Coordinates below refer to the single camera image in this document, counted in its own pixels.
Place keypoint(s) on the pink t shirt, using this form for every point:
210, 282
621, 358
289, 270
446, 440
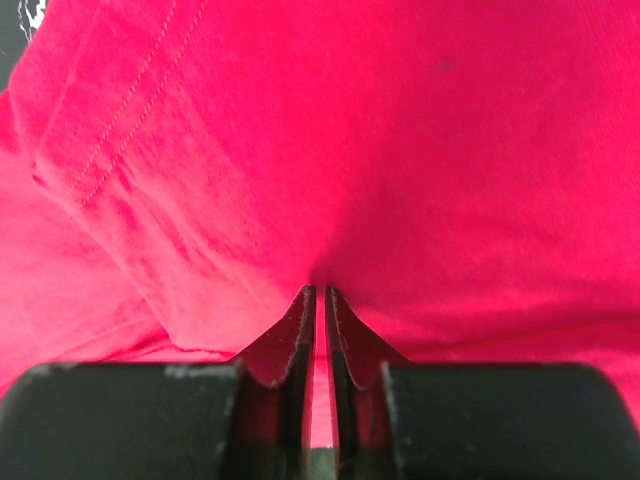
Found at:
466, 173

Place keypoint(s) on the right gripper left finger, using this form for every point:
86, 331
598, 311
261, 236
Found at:
240, 419

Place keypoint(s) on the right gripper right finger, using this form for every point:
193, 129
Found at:
399, 419

